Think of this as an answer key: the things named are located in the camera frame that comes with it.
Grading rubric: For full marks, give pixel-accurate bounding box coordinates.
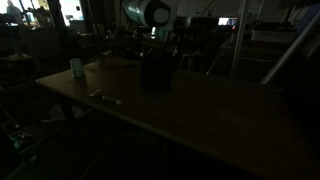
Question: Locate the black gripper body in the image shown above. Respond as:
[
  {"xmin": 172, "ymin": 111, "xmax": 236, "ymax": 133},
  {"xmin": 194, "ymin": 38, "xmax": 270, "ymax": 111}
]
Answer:
[{"xmin": 144, "ymin": 47, "xmax": 176, "ymax": 64}]

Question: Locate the black box container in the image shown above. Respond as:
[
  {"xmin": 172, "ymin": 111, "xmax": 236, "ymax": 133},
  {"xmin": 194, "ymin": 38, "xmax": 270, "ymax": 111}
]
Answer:
[{"xmin": 139, "ymin": 53, "xmax": 175, "ymax": 91}]

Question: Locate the round stool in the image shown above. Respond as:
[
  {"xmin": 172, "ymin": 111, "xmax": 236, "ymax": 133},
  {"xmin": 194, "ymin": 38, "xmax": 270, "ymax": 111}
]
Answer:
[{"xmin": 179, "ymin": 49, "xmax": 207, "ymax": 72}]

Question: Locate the black marker white label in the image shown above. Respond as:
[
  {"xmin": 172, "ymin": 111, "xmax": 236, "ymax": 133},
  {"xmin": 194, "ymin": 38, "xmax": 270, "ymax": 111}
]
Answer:
[{"xmin": 101, "ymin": 95, "xmax": 123, "ymax": 106}]

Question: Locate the lit monitor screen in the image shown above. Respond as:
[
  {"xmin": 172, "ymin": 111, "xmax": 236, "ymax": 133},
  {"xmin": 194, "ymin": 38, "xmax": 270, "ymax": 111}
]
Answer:
[{"xmin": 217, "ymin": 17, "xmax": 239, "ymax": 27}]

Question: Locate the white upright pole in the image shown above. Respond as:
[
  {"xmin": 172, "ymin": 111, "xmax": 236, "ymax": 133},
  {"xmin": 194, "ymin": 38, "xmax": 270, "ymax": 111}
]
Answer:
[{"xmin": 229, "ymin": 0, "xmax": 250, "ymax": 79}]

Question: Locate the white cup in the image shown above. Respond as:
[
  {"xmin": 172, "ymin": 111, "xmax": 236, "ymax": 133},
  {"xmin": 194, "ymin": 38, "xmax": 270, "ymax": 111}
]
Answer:
[{"xmin": 69, "ymin": 57, "xmax": 85, "ymax": 79}]

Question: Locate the grey slanted metal bar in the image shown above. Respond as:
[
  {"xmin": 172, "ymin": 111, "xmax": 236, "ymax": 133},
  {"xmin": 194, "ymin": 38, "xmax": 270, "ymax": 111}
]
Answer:
[{"xmin": 260, "ymin": 11, "xmax": 320, "ymax": 86}]

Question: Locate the person in background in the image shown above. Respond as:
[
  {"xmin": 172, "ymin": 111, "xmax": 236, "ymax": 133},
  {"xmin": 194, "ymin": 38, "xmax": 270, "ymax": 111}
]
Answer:
[{"xmin": 3, "ymin": 0, "xmax": 24, "ymax": 25}]

